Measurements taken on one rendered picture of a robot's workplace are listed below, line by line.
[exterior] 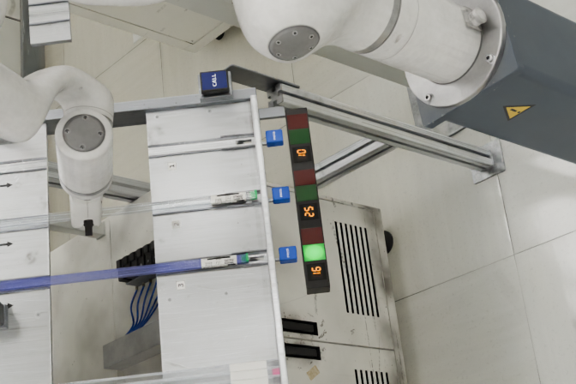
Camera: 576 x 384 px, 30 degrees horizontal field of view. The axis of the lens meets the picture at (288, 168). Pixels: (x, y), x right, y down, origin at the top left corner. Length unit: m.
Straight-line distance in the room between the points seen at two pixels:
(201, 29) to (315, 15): 1.90
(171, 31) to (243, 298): 1.53
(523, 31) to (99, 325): 1.21
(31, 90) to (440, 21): 0.58
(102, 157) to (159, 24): 1.61
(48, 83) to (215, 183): 0.45
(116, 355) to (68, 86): 0.82
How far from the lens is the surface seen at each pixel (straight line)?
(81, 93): 1.64
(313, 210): 1.87
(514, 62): 1.57
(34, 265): 1.88
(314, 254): 1.84
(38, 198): 1.93
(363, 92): 2.80
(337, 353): 2.32
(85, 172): 1.62
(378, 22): 1.46
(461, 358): 2.45
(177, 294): 1.82
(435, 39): 1.53
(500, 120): 1.71
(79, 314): 2.50
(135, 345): 2.22
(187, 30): 3.21
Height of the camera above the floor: 1.89
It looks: 40 degrees down
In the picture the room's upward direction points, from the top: 76 degrees counter-clockwise
